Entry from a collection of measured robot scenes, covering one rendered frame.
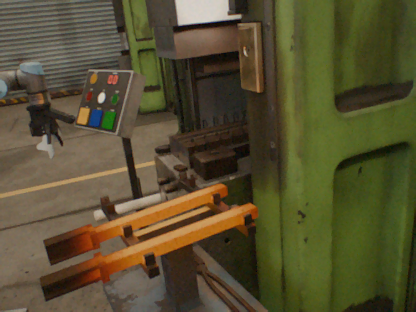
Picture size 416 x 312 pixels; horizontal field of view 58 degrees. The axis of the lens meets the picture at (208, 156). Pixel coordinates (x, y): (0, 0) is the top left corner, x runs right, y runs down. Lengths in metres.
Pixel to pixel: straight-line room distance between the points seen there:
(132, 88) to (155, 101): 4.52
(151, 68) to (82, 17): 3.33
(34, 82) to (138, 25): 4.65
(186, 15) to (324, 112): 0.47
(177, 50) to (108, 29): 8.00
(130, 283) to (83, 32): 8.26
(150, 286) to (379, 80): 0.82
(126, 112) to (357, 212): 0.98
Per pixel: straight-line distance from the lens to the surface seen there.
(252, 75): 1.00
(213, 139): 1.26
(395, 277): 1.42
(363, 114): 1.02
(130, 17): 6.03
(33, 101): 1.53
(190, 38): 1.17
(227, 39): 1.22
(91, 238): 0.77
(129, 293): 1.05
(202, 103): 1.49
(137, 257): 0.69
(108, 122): 1.66
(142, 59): 6.10
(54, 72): 9.14
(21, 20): 9.14
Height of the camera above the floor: 1.38
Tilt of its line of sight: 20 degrees down
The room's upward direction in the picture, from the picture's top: 6 degrees counter-clockwise
